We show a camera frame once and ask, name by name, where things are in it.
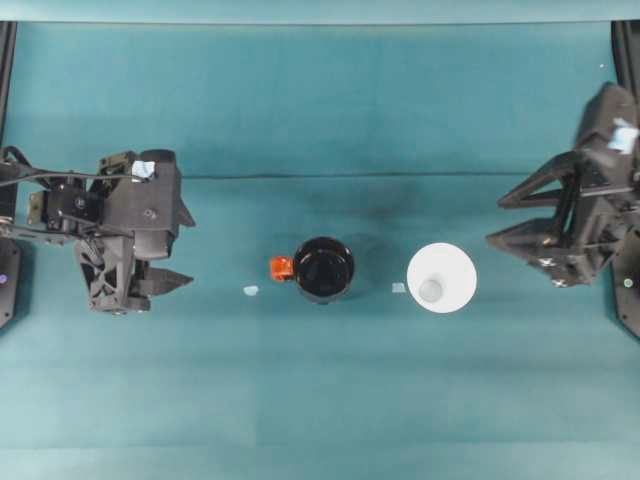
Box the blue-green table cloth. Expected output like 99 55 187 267
0 19 640 480

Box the white paper cup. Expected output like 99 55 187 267
406 242 479 315

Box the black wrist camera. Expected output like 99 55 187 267
87 148 184 262
574 82 640 161

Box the black red-handled cup holder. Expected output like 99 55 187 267
269 236 357 306

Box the black table frame rail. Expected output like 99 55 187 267
0 20 19 149
610 19 640 101

